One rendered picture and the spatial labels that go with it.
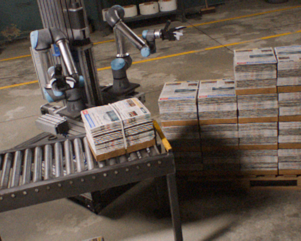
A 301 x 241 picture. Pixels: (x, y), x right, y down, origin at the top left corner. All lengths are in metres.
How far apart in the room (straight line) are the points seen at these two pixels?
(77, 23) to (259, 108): 1.49
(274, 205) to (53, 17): 2.18
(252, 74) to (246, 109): 0.28
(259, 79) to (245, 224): 1.04
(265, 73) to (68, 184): 1.55
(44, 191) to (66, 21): 1.40
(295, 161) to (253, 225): 0.61
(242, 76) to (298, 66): 0.38
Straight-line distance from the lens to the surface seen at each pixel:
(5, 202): 2.56
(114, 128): 2.49
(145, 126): 2.55
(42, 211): 3.72
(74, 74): 2.96
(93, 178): 2.49
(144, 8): 9.14
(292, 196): 3.51
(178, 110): 3.22
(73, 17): 3.33
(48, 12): 3.42
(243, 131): 3.28
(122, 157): 2.57
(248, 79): 3.11
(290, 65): 3.10
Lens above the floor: 2.06
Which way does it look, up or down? 25 degrees down
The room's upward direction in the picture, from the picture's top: 8 degrees counter-clockwise
